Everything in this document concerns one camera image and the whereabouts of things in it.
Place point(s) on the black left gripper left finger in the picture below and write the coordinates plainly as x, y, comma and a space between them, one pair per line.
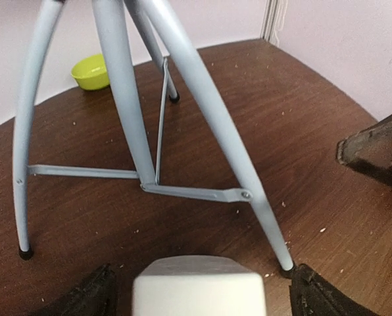
96, 294

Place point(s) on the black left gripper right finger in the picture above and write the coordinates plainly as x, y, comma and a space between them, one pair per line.
311, 294

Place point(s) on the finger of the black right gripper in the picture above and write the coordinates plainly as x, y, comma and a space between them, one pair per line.
369, 151

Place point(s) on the white metronome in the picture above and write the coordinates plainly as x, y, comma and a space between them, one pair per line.
198, 285

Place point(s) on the light blue folding music stand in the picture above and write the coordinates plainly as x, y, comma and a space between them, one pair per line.
154, 20

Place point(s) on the green plastic bowl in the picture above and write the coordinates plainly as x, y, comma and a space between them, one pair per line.
91, 73

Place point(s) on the right aluminium corner post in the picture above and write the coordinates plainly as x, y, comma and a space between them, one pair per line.
273, 21

